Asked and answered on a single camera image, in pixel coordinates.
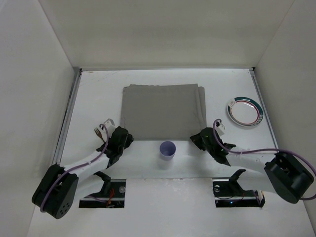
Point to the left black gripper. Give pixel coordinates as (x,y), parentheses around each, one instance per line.
(124,137)

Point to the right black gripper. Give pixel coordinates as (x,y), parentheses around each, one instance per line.
(201,138)

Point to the brown wooden fork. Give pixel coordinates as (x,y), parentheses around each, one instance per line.
(99,134)

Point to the purple plastic cup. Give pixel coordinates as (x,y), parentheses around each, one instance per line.
(167,150)

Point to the grey cloth placemat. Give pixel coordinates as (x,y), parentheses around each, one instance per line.
(155,112)

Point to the white plate green rim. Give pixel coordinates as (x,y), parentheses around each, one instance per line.
(245,111)

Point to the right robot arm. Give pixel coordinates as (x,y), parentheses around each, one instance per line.
(281,172)

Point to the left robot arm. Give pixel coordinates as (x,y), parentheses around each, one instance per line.
(63,185)

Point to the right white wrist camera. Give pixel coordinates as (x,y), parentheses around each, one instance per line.
(220,128)

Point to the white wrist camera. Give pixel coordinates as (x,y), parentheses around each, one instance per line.
(220,128)
(108,127)

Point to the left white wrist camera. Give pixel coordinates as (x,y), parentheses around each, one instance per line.
(108,127)

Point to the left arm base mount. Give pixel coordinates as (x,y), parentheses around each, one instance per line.
(111,195)

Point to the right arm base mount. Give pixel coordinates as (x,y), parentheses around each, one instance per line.
(228,193)

